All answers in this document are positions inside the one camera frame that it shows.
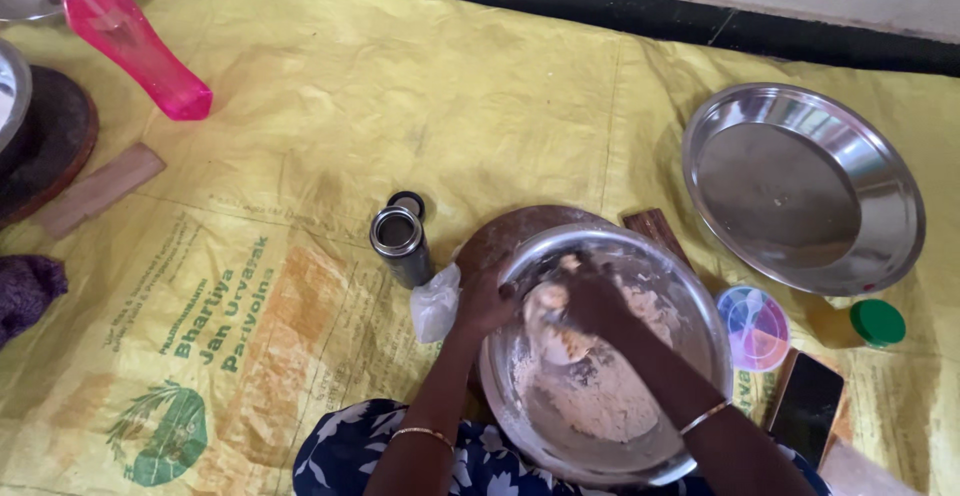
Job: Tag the round multicolour spice box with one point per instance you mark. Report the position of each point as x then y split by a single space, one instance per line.
754 331

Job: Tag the steel flask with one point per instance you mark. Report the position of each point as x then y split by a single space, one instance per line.
401 244

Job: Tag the large steel mixing bowl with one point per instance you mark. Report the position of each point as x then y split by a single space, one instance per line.
675 308

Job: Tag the black flask lid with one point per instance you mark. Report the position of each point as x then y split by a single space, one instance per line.
409 200

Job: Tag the large steel plate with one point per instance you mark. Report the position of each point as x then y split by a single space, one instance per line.
795 188

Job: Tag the pink plastic bottle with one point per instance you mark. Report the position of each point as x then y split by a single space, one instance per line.
124 38

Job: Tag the pale beige slab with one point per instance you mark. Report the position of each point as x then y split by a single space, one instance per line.
862 473

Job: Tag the brown round rolling board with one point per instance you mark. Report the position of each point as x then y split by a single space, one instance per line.
510 229

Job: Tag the dark wooden rolling pin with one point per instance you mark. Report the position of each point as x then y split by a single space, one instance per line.
656 229

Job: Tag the pale wooden rolling pin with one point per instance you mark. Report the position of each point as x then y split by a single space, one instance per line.
101 188

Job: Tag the person's left hand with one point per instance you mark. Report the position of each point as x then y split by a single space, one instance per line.
480 301

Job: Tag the person's right fingers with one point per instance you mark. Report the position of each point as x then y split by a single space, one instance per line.
589 282

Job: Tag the black phone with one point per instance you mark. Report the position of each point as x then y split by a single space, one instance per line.
806 406

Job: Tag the person's left fingers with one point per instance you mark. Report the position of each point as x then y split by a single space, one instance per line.
504 274

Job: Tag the dark blue floral dress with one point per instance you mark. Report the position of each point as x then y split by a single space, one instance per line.
337 451

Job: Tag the yellow printed woven sack mat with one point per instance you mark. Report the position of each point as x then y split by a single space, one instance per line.
315 128

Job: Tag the small steel bowl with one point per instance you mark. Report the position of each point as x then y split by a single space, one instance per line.
10 94

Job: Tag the white plastic bag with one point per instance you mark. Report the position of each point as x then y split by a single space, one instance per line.
435 304

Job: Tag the purple cloth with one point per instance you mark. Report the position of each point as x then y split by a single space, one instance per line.
26 289

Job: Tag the dark round wooden board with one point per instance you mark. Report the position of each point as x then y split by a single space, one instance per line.
56 143

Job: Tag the thin gold bangle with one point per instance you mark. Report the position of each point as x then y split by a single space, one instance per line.
424 433
705 416

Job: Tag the brown phone cover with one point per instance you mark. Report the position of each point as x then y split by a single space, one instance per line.
848 413

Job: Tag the pale flour dough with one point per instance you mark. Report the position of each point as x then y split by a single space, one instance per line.
600 398

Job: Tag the oil bottle with green cap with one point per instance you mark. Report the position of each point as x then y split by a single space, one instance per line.
874 323

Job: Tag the person's right hand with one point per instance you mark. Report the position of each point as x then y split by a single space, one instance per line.
607 304

